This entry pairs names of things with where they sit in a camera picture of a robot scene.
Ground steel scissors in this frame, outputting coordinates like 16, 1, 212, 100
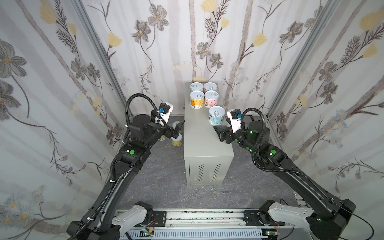
182, 188, 202, 201
211, 188, 234, 196

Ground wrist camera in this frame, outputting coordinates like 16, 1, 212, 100
227, 109, 242, 133
158, 102, 174, 123

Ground can beside cabinet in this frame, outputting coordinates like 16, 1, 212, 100
171, 134, 183, 147
172, 121, 180, 129

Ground pink labelled can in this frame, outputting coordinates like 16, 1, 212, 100
204, 91, 219, 109

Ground front can beside cabinet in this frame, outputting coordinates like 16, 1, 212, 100
171, 134, 183, 147

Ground green labelled can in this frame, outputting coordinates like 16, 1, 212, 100
159, 135, 167, 141

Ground grey metal cabinet box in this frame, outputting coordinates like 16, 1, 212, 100
183, 83, 234, 186

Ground yellow labelled can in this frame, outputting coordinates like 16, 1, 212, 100
190, 91, 205, 109

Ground rear can beside cabinet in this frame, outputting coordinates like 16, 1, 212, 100
172, 121, 180, 129

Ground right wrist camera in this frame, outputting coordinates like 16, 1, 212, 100
227, 109, 242, 133

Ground pale teal can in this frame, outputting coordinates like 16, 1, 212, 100
209, 106, 226, 126

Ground right steel scissors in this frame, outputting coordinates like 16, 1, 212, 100
211, 188, 234, 196

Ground orange labelled can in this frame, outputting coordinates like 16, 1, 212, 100
204, 82, 218, 93

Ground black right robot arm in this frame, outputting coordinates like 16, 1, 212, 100
209, 106, 356, 240

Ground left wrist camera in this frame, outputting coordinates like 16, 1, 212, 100
158, 102, 174, 123

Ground left steel scissors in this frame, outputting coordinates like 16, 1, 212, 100
182, 188, 202, 201

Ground teal labelled can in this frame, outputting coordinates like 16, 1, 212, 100
190, 82, 204, 93

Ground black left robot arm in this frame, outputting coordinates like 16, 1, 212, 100
67, 93, 183, 240

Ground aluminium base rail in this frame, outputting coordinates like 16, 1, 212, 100
79, 208, 328, 240

